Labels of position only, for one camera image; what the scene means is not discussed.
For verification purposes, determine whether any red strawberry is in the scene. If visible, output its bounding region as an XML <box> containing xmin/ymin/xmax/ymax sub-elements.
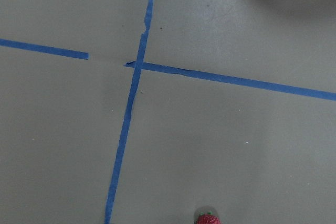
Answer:
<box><xmin>194</xmin><ymin>211</ymin><xmax>222</xmax><ymax>224</ymax></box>

